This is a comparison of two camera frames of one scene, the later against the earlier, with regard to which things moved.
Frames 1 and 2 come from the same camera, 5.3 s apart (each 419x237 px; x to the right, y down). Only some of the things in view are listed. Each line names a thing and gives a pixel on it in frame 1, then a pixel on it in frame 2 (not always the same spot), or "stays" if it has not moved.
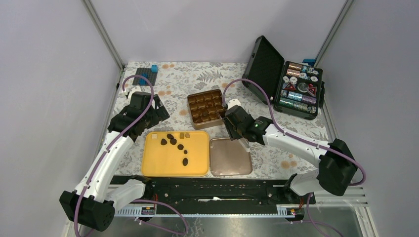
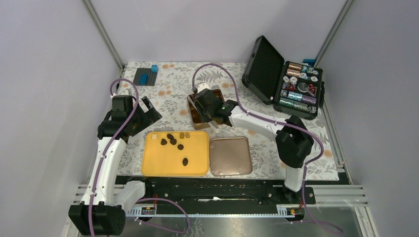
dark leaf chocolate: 185,162 stays
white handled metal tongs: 245,143 -> 213,122
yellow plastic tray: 173,154 stays
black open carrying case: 292,88 stays
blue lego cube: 154,68 stays
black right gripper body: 234,132 -> 206,114
